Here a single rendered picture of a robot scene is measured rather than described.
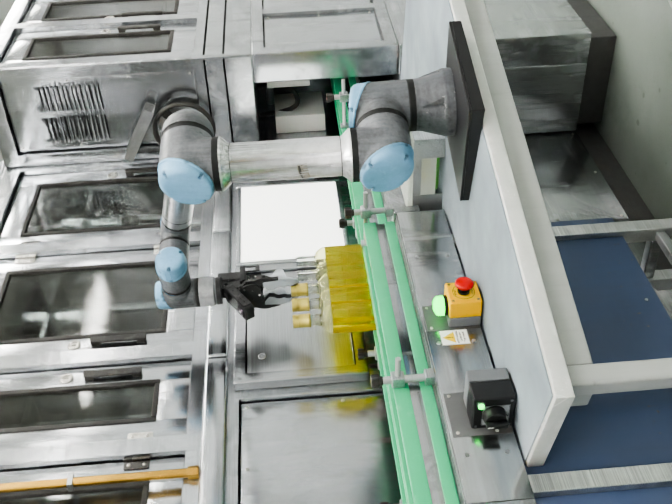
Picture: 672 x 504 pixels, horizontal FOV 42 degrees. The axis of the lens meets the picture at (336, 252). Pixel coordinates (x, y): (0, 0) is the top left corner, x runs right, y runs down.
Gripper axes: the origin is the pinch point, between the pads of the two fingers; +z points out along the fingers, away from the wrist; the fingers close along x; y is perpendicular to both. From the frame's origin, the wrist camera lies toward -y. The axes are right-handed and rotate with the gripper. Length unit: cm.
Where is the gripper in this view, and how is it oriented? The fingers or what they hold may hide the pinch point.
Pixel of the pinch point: (294, 290)
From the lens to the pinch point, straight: 223.4
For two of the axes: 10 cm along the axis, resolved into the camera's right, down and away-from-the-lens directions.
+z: 10.0, -0.7, 0.5
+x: 0.3, 8.0, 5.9
